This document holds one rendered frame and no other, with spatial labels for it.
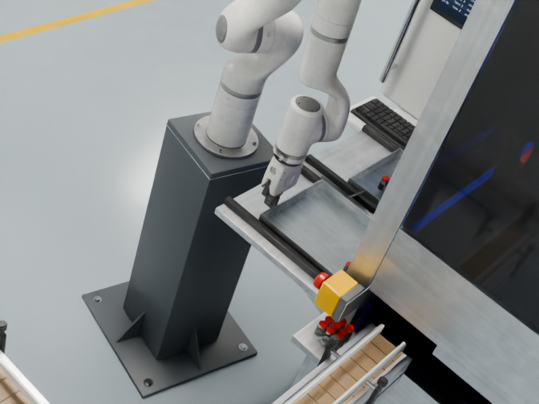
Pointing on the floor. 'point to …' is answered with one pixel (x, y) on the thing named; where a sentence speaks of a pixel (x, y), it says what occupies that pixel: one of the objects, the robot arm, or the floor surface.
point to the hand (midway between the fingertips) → (271, 199)
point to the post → (425, 143)
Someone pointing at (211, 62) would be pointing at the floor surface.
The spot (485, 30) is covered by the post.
